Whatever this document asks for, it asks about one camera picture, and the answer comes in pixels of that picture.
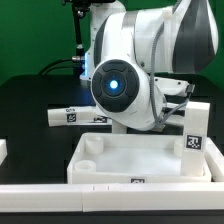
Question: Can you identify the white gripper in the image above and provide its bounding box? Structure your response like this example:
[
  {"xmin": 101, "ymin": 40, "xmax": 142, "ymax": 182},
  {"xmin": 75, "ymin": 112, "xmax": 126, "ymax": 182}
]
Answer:
[{"xmin": 154, "ymin": 77, "xmax": 195, "ymax": 128}]

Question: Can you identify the white desk top tray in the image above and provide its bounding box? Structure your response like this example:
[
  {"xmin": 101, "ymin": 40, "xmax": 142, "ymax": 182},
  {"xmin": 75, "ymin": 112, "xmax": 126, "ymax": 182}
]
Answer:
[{"xmin": 67, "ymin": 133, "xmax": 211, "ymax": 184}]

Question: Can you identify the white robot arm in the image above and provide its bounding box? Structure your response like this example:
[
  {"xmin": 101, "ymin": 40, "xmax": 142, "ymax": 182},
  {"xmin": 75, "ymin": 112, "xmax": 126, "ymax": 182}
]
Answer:
[{"xmin": 81, "ymin": 0, "xmax": 218, "ymax": 131}]

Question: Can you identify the white right fence bar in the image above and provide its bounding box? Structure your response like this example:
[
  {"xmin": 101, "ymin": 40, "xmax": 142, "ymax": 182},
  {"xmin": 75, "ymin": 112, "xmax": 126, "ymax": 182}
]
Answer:
[{"xmin": 205, "ymin": 138, "xmax": 224, "ymax": 182}]

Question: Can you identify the white fence bar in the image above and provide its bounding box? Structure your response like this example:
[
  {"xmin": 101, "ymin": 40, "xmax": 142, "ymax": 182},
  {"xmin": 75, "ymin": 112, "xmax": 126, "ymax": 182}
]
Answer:
[
  {"xmin": 0, "ymin": 182, "xmax": 224, "ymax": 212},
  {"xmin": 0, "ymin": 139, "xmax": 7, "ymax": 165},
  {"xmin": 205, "ymin": 138, "xmax": 224, "ymax": 182}
]

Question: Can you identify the white marker sheet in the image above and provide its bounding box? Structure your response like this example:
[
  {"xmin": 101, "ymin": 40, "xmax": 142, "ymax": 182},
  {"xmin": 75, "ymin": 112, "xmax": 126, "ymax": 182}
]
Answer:
[{"xmin": 91, "ymin": 116, "xmax": 112, "ymax": 125}]

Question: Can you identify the white front fence bar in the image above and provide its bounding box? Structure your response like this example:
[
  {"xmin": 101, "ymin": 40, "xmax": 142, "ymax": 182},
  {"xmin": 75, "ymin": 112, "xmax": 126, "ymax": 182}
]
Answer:
[{"xmin": 0, "ymin": 182, "xmax": 224, "ymax": 212}]

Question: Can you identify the white left fence bar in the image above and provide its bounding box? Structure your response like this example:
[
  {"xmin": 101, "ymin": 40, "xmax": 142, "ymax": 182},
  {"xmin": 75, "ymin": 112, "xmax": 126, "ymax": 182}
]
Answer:
[{"xmin": 0, "ymin": 139, "xmax": 7, "ymax": 165}]

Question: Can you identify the black cable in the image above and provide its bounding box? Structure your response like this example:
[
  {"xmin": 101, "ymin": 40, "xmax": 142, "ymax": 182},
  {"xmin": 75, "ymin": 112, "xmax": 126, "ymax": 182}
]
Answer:
[{"xmin": 37, "ymin": 55, "xmax": 85, "ymax": 76}]

